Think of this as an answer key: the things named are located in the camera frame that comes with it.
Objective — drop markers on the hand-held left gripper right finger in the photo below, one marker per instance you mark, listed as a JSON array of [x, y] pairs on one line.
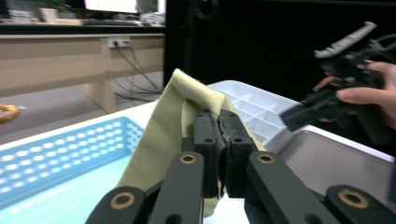
[[239, 155]]

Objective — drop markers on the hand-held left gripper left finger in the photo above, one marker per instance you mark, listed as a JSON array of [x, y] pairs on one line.
[[205, 155]]

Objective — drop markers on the white divided storage box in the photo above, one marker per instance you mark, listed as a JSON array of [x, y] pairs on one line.
[[255, 105]]

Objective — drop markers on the pale yellow sock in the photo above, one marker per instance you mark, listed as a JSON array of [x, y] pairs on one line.
[[162, 140]]

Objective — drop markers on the translucent box lid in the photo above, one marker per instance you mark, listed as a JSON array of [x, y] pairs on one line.
[[327, 161]]

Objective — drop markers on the light blue plastic basket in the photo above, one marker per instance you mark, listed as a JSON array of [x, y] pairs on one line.
[[62, 161]]

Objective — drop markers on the black curtain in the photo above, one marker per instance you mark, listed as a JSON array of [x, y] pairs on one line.
[[264, 46]]

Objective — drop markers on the white power strip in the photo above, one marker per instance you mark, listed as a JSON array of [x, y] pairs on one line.
[[118, 42]]

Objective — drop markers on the dark keyboard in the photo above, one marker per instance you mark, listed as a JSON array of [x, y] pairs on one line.
[[109, 21]]

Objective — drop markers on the computer monitor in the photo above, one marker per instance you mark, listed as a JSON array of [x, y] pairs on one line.
[[109, 5]]

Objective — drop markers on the beige wooden desk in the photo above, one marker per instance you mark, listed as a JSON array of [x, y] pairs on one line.
[[46, 68]]

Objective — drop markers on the potted plant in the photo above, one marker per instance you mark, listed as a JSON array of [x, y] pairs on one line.
[[49, 14]]

